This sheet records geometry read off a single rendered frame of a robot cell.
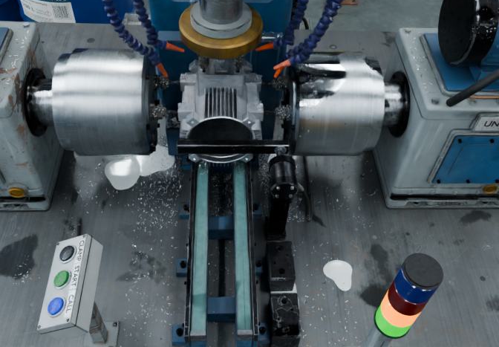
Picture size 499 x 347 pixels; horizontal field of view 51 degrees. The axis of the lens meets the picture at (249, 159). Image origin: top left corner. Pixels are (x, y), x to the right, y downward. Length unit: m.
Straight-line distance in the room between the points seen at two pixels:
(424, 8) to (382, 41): 1.80
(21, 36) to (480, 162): 1.09
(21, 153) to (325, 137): 0.68
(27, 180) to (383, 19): 2.65
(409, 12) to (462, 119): 2.47
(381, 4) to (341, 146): 2.51
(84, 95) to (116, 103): 0.07
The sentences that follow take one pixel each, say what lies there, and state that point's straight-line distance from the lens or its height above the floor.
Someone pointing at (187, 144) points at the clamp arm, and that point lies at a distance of 1.17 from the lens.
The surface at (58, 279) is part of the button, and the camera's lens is 0.98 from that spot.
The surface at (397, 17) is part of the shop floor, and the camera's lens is 3.56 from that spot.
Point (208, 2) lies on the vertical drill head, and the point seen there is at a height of 1.31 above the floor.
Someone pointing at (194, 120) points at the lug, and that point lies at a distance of 1.15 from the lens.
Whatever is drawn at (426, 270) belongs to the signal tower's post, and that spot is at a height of 1.22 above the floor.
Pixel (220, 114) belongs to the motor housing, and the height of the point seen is 1.10.
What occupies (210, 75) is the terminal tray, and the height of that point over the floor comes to 1.14.
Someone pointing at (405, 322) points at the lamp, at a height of 1.09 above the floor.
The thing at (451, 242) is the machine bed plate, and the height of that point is 0.80.
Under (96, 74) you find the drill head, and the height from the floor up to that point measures 1.16.
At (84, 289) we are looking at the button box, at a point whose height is 1.06.
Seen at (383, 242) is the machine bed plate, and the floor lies 0.80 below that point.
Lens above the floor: 1.90
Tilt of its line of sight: 50 degrees down
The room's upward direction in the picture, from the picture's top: 4 degrees clockwise
